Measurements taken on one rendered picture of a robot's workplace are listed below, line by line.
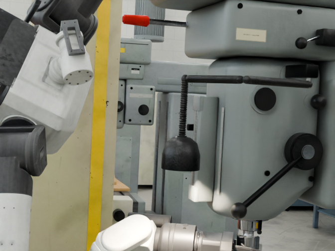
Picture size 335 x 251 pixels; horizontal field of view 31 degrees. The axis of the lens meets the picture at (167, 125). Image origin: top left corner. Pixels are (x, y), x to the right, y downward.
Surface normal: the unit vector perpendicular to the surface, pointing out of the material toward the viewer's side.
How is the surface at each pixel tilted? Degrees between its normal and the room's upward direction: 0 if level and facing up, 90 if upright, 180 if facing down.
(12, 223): 70
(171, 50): 90
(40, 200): 90
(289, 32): 90
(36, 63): 58
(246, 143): 90
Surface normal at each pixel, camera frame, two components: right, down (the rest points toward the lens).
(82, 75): 0.26, 0.88
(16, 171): 0.48, -0.26
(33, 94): 0.52, -0.47
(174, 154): -0.32, -0.27
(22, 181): 0.70, -0.22
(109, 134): 0.29, 0.07
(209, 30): -0.95, -0.04
